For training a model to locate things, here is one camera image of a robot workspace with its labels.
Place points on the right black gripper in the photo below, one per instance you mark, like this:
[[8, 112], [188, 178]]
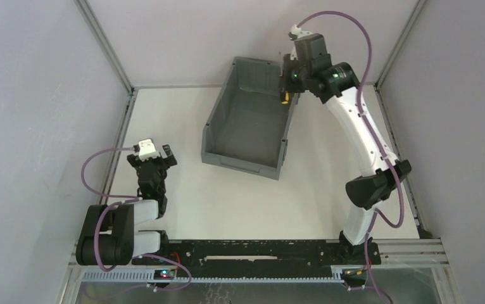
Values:
[[288, 78]]

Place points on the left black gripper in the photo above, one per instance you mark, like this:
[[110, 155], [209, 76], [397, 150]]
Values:
[[152, 162]]

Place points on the black yellow screwdriver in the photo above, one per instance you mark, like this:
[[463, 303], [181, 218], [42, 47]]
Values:
[[284, 98]]

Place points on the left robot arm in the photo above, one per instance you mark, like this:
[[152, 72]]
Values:
[[109, 236]]

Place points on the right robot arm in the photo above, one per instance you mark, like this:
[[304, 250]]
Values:
[[381, 171]]

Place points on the grey plastic storage bin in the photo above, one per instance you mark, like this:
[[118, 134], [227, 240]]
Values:
[[248, 126]]

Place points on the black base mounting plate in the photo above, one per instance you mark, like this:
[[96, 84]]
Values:
[[237, 257]]

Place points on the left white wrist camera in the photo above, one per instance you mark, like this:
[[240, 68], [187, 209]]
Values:
[[146, 149]]

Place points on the grey slotted cable duct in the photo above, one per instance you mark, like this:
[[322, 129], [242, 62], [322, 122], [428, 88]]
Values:
[[164, 276]]

